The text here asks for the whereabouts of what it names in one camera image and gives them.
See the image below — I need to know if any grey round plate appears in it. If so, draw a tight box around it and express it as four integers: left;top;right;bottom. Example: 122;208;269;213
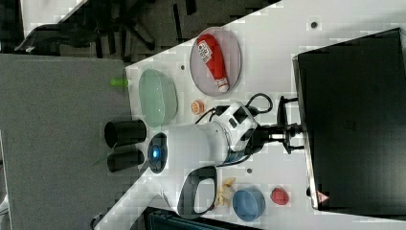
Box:
190;27;241;97

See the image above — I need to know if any blue cup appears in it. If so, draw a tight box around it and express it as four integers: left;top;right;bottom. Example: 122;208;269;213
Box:
232;186;266;221

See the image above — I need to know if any small black cylinder holder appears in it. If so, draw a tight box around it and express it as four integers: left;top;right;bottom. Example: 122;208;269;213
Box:
107;150;145;173

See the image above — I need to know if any red strawberry toy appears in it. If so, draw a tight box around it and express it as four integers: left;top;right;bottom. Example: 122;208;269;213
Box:
270;188;289;205

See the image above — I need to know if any green oval colander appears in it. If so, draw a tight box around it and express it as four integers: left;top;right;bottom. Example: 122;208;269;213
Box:
139;69;178;127

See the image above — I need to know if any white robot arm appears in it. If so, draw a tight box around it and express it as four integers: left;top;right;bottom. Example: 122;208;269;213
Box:
147;102;303;219

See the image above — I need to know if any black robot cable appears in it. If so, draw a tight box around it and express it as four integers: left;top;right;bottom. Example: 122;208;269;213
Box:
194;92;274;168

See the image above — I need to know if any red ketchup bottle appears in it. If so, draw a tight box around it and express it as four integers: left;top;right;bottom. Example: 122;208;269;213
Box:
197;34;230;93

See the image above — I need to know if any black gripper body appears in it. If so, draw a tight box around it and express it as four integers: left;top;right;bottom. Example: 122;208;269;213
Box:
252;124;304;153

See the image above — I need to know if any black office chair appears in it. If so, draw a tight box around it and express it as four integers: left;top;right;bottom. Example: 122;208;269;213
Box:
13;0;199;63

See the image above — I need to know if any large black cylinder holder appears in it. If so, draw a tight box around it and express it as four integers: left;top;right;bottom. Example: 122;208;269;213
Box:
104;120;147;149

